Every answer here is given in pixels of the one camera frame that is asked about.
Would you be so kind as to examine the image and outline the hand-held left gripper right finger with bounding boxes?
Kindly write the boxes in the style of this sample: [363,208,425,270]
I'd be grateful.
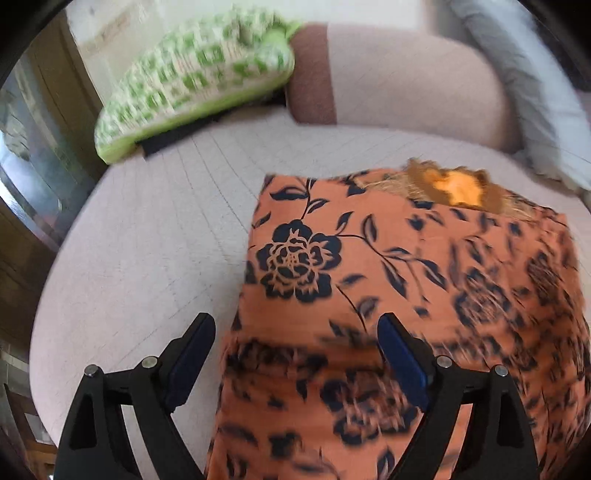
[377,312,541,480]

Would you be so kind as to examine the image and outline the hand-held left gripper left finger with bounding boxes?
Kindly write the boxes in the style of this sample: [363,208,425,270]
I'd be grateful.
[56,312,217,480]

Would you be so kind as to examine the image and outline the orange floral garment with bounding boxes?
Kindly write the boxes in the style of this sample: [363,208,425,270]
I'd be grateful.
[205,158,591,480]

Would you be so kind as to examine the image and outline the pink quilted sofa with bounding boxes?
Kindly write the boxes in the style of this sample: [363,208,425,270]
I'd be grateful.
[29,22,591,464]

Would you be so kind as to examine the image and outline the wooden door with glass panel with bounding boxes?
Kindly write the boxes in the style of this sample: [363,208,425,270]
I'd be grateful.
[0,21,109,462]

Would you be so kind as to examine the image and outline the green and white patterned pillow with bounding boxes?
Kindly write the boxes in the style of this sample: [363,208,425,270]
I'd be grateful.
[93,4,303,164]

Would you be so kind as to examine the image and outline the light blue pillow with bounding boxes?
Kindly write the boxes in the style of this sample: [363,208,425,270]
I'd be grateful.
[445,0,591,197]

